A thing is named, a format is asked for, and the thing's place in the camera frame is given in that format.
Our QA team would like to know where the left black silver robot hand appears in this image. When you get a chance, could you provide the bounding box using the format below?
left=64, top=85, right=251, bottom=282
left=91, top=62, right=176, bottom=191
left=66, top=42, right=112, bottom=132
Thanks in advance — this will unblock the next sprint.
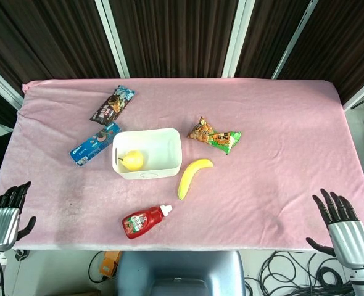
left=0, top=181, right=37, bottom=252

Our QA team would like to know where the red ketchup squeeze bottle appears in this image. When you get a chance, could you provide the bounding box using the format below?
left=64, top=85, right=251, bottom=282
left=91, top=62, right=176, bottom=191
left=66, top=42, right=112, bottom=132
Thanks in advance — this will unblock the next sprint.
left=122, top=203, right=173, bottom=240

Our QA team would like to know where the pink plush table cloth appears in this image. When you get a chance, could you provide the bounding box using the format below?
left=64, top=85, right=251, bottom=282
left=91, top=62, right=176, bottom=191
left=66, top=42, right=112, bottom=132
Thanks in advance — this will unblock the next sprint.
left=0, top=77, right=364, bottom=251

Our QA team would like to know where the green orange snack bag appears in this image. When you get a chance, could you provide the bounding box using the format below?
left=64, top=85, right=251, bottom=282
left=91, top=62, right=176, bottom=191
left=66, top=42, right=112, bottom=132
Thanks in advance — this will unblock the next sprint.
left=187, top=116, right=242, bottom=156

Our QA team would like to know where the orange handheld device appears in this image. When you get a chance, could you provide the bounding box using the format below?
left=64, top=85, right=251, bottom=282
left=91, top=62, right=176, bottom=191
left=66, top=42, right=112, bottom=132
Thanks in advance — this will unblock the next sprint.
left=99, top=251, right=122, bottom=277

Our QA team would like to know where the yellow toy pear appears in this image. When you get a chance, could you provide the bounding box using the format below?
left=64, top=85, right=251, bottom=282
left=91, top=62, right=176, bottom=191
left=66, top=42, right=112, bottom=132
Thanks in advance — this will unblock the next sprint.
left=117, top=150, right=144, bottom=171

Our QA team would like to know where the dark slatted screen panel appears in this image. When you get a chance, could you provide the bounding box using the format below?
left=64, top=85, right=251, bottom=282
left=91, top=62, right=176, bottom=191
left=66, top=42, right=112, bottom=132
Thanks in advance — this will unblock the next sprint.
left=277, top=0, right=364, bottom=104
left=107, top=0, right=240, bottom=78
left=234, top=0, right=313, bottom=80
left=0, top=0, right=121, bottom=93

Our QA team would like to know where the thin black cable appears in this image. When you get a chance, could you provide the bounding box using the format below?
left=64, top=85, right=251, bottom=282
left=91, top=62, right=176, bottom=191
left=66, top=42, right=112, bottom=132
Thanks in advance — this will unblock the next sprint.
left=88, top=251, right=109, bottom=284

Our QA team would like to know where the white frame post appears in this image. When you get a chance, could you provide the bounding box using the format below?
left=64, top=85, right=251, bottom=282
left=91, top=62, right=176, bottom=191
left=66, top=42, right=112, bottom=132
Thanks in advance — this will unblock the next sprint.
left=343, top=72, right=364, bottom=112
left=221, top=0, right=248, bottom=78
left=0, top=60, right=25, bottom=109
left=94, top=0, right=131, bottom=78
left=270, top=0, right=319, bottom=80

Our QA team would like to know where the yellow toy banana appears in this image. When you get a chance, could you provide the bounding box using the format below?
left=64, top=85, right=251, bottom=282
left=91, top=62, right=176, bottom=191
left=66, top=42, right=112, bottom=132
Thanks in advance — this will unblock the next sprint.
left=178, top=158, right=214, bottom=200

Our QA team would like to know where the blue Oreo cookie pack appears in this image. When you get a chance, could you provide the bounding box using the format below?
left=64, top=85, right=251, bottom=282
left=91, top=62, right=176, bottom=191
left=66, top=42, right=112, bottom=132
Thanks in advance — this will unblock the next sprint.
left=69, top=121, right=123, bottom=167

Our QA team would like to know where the black cable bundle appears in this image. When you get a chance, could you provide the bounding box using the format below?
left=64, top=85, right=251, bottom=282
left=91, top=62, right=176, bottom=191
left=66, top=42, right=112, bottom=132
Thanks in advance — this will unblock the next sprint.
left=245, top=250, right=355, bottom=296

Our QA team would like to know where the dark chocolate snack packet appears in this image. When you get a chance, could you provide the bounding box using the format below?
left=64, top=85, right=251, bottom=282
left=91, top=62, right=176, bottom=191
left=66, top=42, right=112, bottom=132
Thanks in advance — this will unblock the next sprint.
left=89, top=85, right=136, bottom=126

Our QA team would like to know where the white plastic storage bin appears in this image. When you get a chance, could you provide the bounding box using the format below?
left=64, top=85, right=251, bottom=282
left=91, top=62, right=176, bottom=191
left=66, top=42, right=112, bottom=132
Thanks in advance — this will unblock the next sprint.
left=112, top=127, right=183, bottom=180

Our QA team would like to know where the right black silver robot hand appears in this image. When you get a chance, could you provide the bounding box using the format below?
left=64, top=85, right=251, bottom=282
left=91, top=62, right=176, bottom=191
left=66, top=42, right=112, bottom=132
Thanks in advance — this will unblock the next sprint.
left=305, top=188, right=364, bottom=269

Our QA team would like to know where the blue grey robot torso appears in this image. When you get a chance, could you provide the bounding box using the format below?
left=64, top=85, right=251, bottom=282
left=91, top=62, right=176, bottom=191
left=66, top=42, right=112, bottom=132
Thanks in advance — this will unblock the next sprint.
left=115, top=250, right=247, bottom=296

